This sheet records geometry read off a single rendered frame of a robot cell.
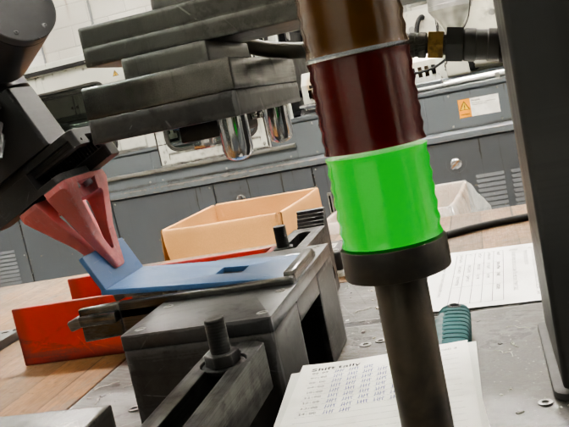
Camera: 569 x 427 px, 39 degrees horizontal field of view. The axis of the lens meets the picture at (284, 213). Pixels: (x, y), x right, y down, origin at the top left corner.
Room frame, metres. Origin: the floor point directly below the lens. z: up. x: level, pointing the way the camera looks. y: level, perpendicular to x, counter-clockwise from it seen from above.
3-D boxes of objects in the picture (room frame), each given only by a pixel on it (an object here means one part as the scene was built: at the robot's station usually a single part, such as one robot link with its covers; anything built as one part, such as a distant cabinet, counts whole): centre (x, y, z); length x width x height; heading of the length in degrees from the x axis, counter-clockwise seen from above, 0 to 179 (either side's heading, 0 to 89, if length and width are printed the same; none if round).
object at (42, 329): (0.81, 0.15, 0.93); 0.25 x 0.12 x 0.06; 75
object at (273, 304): (0.57, 0.04, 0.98); 0.20 x 0.10 x 0.01; 165
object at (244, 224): (3.15, 0.17, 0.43); 0.59 x 0.54 x 0.58; 161
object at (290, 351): (0.57, 0.04, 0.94); 0.20 x 0.10 x 0.07; 165
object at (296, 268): (0.58, 0.00, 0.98); 0.07 x 0.01 x 0.03; 165
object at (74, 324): (0.57, 0.13, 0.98); 0.07 x 0.02 x 0.01; 75
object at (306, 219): (0.81, -0.02, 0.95); 0.06 x 0.03 x 0.09; 165
